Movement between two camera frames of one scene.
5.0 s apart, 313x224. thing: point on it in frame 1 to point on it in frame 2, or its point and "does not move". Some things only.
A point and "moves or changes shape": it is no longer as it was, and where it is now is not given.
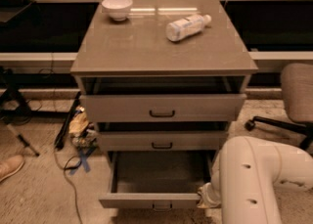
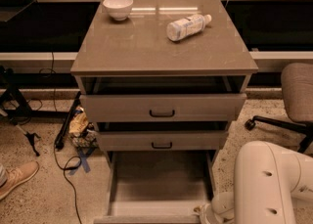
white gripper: (211, 195) to (217, 208)
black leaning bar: (60, 139) does not move
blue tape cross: (83, 161) does not move
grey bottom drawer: (157, 179) moves or changes shape
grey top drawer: (162, 107) does not move
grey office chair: (297, 87) does not move
